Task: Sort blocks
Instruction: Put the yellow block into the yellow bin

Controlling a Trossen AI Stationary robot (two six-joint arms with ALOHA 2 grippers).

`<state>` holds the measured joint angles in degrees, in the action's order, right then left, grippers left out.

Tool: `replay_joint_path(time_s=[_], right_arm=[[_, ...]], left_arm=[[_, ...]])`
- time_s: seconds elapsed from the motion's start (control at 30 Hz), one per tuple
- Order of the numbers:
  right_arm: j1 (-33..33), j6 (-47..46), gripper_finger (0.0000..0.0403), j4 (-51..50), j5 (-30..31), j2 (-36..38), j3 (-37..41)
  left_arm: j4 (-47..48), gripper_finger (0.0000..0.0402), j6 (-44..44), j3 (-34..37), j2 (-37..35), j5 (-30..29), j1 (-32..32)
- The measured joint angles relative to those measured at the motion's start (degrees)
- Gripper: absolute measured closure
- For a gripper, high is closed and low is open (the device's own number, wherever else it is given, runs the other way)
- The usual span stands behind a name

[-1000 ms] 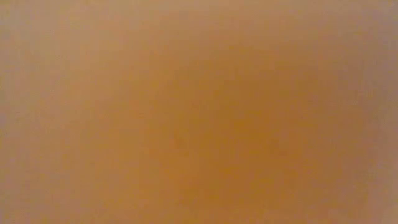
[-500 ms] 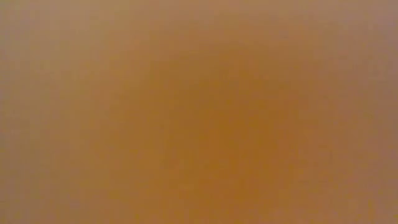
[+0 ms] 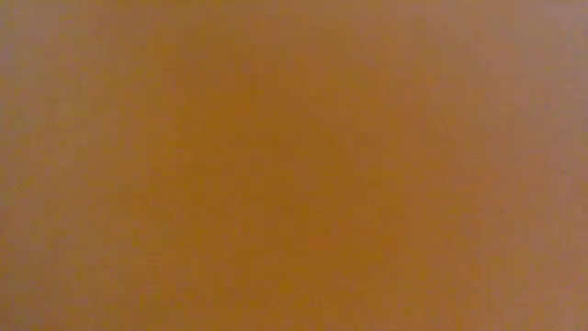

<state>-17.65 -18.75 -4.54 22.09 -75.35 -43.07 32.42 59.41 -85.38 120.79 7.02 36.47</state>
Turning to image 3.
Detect yellow plastic bin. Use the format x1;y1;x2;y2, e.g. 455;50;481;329
0;0;588;331

